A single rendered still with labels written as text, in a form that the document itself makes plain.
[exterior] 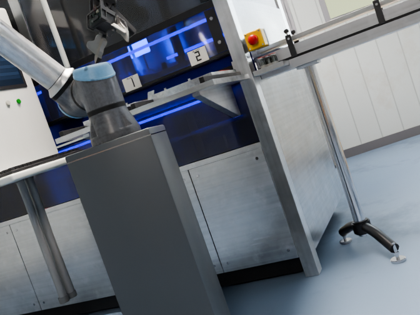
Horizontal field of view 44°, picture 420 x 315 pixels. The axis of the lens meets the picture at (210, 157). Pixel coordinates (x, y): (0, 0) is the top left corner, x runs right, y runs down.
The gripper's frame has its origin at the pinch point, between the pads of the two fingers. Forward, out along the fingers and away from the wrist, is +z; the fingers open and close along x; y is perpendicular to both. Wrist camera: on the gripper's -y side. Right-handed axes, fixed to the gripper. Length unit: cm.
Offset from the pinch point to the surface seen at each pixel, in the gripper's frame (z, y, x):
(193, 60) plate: -26, -52, -9
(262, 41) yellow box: -22, -59, 21
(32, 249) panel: 23, -58, -134
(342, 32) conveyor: -21, -78, 47
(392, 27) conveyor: -16, -83, 64
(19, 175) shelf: 19, -5, -60
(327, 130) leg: 8, -95, 24
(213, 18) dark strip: -37, -49, 7
